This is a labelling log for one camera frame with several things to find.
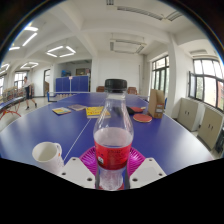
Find black table tennis paddle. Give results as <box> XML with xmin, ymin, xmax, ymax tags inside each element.
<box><xmin>125</xmin><ymin>105</ymin><xmax>136</xmax><ymax>116</ymax></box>

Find large dark-framed window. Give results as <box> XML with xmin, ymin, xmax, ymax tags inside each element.
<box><xmin>188</xmin><ymin>58</ymin><xmax>224</xmax><ymax>113</ymax></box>

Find thin grey booklet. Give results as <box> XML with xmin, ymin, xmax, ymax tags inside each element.
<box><xmin>68</xmin><ymin>104</ymin><xmax>88</xmax><ymax>112</ymax></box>

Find framed wall picture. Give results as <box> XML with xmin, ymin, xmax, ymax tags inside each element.
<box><xmin>75</xmin><ymin>67</ymin><xmax>91</xmax><ymax>76</ymax></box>

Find ceiling lights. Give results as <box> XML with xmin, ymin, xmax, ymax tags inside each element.
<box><xmin>0</xmin><ymin>24</ymin><xmax>77</xmax><ymax>73</ymax></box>

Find clear red-labelled water bottle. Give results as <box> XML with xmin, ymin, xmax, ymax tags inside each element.
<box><xmin>93</xmin><ymin>78</ymin><xmax>135</xmax><ymax>191</ymax></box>

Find person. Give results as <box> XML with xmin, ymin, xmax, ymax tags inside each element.
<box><xmin>22</xmin><ymin>75</ymin><xmax>38</xmax><ymax>111</ymax></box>

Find folded blue table tennis table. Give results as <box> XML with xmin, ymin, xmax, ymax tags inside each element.
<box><xmin>54</xmin><ymin>75</ymin><xmax>91</xmax><ymax>93</ymax></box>

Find blue table with red legs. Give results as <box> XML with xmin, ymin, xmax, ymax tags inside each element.
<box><xmin>0</xmin><ymin>87</ymin><xmax>28</xmax><ymax>121</ymax></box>

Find beige cabinet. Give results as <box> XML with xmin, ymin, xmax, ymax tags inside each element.
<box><xmin>197</xmin><ymin>105</ymin><xmax>224</xmax><ymax>151</ymax></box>
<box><xmin>177</xmin><ymin>97</ymin><xmax>203</xmax><ymax>132</ymax></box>

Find yellow book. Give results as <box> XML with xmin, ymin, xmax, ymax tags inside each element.
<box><xmin>85</xmin><ymin>105</ymin><xmax>112</xmax><ymax>120</ymax></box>

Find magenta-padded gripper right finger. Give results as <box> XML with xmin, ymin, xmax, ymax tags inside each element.
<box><xmin>127</xmin><ymin>147</ymin><xmax>168</xmax><ymax>190</ymax></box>

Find red table tennis paddle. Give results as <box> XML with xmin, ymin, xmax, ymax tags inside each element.
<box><xmin>132</xmin><ymin>113</ymin><xmax>153</xmax><ymax>124</ymax></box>
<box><xmin>129</xmin><ymin>105</ymin><xmax>145</xmax><ymax>114</ymax></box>

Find ceiling air conditioner unit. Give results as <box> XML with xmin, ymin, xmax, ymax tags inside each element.
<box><xmin>109</xmin><ymin>38</ymin><xmax>148</xmax><ymax>55</ymax></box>

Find white cup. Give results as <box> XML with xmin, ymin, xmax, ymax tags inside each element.
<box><xmin>31</xmin><ymin>141</ymin><xmax>65</xmax><ymax>175</ymax></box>

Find brown cardboard box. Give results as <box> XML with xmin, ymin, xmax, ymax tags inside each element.
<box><xmin>147</xmin><ymin>88</ymin><xmax>166</xmax><ymax>120</ymax></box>

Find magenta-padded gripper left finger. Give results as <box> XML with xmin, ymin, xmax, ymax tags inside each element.
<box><xmin>58</xmin><ymin>146</ymin><xmax>98</xmax><ymax>190</ymax></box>

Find low blue barrier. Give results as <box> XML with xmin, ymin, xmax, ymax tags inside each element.
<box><xmin>46</xmin><ymin>91</ymin><xmax>91</xmax><ymax>103</ymax></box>

